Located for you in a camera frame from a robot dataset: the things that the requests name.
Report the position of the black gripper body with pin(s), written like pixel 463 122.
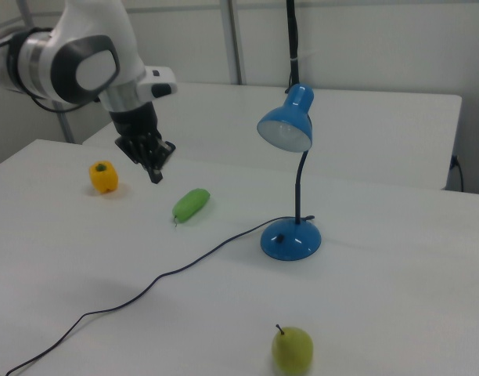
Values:
pixel 134 119

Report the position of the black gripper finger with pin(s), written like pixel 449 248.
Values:
pixel 139 150
pixel 163 152

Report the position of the green toy cucumber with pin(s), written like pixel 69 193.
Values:
pixel 190 203

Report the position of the blue gooseneck desk lamp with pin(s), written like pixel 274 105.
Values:
pixel 290 239

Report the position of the white side table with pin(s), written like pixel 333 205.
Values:
pixel 380 137

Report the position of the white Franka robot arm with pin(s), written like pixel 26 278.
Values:
pixel 87 23

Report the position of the yellow-green toy pear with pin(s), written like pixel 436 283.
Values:
pixel 292 350

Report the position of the yellow toy bell pepper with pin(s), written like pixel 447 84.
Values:
pixel 103 178

